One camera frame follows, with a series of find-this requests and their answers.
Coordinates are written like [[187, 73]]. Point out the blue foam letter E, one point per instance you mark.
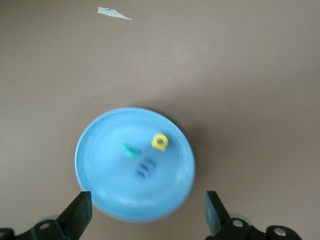
[[145, 169]]

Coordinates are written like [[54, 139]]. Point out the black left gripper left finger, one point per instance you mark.
[[50, 231]]

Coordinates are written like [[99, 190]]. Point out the teal foam letter q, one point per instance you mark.
[[130, 151]]

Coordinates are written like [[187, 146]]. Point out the yellow foam letter d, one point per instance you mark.
[[155, 144]]

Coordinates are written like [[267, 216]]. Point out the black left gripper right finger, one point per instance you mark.
[[237, 232]]

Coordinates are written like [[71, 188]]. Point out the blue round plate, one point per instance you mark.
[[112, 180]]

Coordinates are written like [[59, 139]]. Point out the brown table cover sheet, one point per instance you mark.
[[225, 75]]

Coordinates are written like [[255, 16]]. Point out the white paper scrap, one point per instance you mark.
[[110, 12]]

